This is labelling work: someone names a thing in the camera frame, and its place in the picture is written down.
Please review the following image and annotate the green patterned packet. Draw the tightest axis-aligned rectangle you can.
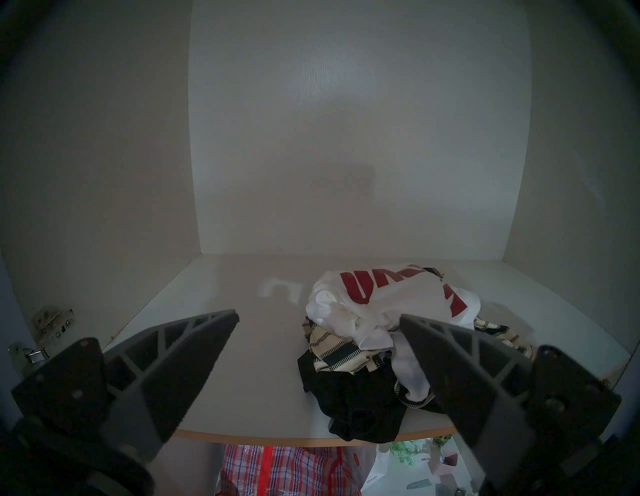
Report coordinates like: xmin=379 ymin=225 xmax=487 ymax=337
xmin=389 ymin=439 xmax=431 ymax=468

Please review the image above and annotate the cream black striped top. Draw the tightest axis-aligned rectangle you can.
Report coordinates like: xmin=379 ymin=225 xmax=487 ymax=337
xmin=301 ymin=267 xmax=533 ymax=408

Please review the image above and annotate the metal door hinge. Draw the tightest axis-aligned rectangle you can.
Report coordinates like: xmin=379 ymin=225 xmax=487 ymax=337
xmin=9 ymin=306 xmax=76 ymax=376

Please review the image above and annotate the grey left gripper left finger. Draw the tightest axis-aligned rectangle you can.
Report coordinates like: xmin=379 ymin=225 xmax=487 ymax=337
xmin=11 ymin=310 xmax=240 ymax=458

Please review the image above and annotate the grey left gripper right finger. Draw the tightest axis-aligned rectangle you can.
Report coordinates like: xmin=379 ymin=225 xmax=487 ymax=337
xmin=400 ymin=314 xmax=621 ymax=481

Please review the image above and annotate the white plastic bag red print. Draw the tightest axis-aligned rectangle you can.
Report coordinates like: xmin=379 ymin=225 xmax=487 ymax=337
xmin=306 ymin=264 xmax=482 ymax=407

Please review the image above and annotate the red plaid woven bag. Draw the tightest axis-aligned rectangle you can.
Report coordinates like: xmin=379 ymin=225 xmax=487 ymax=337
xmin=217 ymin=444 xmax=363 ymax=496

